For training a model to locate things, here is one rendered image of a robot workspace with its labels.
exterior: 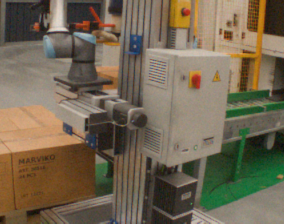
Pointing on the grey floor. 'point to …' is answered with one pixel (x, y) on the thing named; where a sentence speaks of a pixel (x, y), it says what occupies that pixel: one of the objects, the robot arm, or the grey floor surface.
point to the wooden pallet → (20, 215)
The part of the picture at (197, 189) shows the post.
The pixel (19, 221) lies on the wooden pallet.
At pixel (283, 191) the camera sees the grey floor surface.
